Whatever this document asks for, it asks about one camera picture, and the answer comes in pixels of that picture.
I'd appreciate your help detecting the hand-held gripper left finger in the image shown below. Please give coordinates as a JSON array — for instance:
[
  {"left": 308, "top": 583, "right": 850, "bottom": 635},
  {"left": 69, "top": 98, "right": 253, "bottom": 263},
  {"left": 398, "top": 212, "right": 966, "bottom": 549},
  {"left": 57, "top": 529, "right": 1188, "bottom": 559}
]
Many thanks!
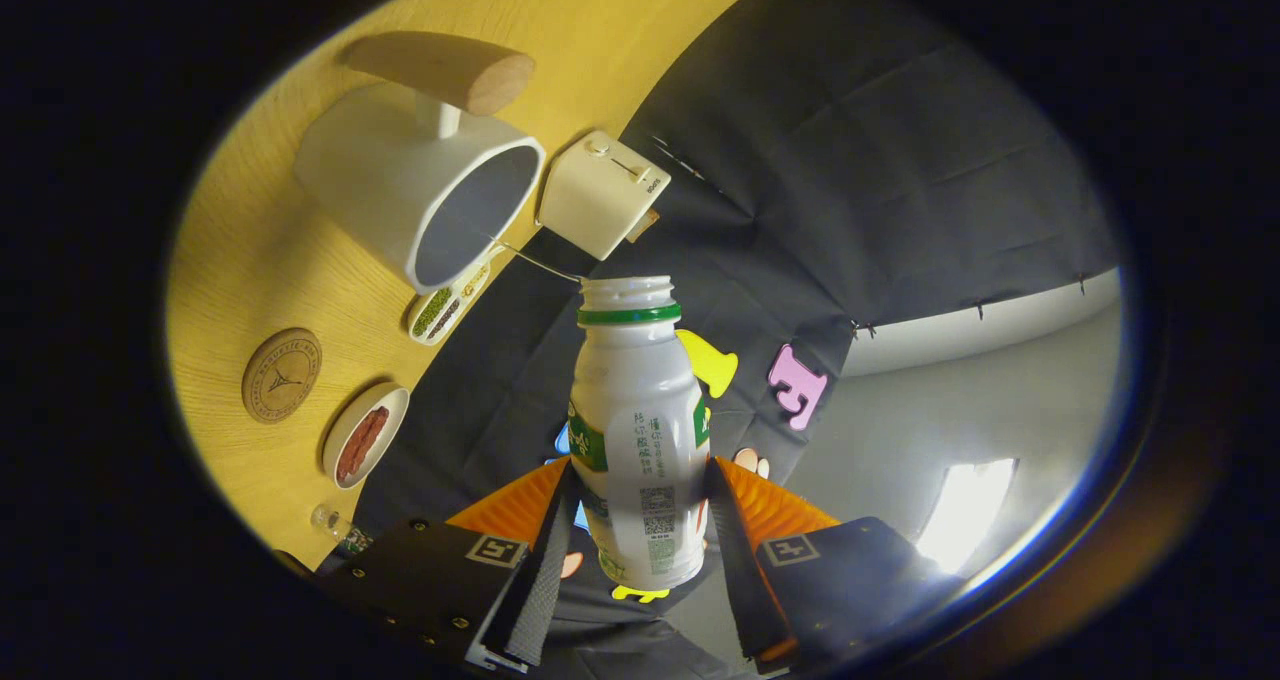
[{"left": 272, "top": 457, "right": 581, "bottom": 675}]

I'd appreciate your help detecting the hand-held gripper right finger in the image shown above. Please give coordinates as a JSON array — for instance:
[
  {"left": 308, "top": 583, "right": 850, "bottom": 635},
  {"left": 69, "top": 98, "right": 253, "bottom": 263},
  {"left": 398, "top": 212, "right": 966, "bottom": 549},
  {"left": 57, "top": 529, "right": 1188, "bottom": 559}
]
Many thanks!
[{"left": 705, "top": 455, "right": 969, "bottom": 675}]

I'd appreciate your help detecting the white juice bottle green collar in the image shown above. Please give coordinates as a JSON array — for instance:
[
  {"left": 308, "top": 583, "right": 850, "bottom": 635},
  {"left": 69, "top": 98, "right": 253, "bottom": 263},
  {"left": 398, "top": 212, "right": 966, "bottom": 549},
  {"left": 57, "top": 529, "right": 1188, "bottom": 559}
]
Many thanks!
[{"left": 568, "top": 275, "right": 712, "bottom": 591}]

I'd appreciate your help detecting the clear juice stream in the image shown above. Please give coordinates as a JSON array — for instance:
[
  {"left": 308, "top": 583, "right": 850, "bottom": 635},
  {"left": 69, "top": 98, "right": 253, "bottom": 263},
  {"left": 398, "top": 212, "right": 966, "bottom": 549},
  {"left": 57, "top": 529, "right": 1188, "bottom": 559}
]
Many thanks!
[{"left": 485, "top": 233, "right": 586, "bottom": 284}]

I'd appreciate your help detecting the round cork coaster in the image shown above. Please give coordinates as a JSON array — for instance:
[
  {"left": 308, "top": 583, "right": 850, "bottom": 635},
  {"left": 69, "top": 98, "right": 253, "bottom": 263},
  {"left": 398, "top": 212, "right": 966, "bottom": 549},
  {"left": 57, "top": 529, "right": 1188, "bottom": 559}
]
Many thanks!
[{"left": 241, "top": 327, "right": 323, "bottom": 424}]

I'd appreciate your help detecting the white cup with wooden handle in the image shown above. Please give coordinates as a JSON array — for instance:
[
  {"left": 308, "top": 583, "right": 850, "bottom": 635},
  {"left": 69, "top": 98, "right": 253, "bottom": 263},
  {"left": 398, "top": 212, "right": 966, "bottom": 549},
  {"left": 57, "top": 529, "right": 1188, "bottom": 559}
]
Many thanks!
[{"left": 293, "top": 31, "right": 547, "bottom": 295}]

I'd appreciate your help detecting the clear plastic water bottle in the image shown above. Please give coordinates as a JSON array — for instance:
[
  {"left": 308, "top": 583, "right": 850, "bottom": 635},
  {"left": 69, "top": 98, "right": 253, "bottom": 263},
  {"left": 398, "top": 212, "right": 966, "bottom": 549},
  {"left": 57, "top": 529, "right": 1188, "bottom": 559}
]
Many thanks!
[{"left": 310, "top": 503, "right": 373, "bottom": 556}]

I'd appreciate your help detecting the reddish brown sausage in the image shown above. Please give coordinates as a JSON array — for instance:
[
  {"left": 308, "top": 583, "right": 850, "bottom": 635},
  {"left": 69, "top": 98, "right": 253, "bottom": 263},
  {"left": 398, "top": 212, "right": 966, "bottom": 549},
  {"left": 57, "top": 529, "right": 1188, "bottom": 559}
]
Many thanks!
[
  {"left": 337, "top": 415, "right": 376, "bottom": 484},
  {"left": 350, "top": 407, "right": 390, "bottom": 466}
]

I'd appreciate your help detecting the white plate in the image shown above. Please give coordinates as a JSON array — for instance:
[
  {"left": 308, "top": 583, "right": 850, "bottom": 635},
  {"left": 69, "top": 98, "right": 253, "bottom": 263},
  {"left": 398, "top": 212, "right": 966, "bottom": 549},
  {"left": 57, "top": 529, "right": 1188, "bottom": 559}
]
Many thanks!
[{"left": 321, "top": 383, "right": 411, "bottom": 490}]

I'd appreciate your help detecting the white divided bean dish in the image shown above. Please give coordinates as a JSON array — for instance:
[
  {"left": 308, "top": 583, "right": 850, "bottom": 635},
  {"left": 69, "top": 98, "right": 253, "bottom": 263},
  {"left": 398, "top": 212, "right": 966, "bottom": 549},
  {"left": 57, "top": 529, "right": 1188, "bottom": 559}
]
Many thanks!
[{"left": 407, "top": 260, "right": 493, "bottom": 347}]

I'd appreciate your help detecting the cream toaster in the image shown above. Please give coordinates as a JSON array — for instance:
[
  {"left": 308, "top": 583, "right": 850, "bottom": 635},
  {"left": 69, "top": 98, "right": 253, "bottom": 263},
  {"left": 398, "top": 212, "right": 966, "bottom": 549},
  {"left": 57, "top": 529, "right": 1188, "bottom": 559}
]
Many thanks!
[{"left": 537, "top": 130, "right": 672, "bottom": 262}]

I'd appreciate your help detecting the black backdrop cloth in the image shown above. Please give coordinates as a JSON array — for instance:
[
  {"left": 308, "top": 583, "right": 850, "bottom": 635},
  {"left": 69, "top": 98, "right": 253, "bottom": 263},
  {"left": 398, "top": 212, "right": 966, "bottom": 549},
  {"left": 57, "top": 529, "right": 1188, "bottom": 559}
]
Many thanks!
[{"left": 350, "top": 0, "right": 1121, "bottom": 680}]

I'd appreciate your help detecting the wooden table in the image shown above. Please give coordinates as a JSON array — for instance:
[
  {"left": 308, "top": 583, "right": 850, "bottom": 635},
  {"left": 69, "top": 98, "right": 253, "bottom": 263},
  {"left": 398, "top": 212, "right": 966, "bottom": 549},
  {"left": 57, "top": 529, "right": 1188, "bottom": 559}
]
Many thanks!
[{"left": 165, "top": 0, "right": 779, "bottom": 571}]

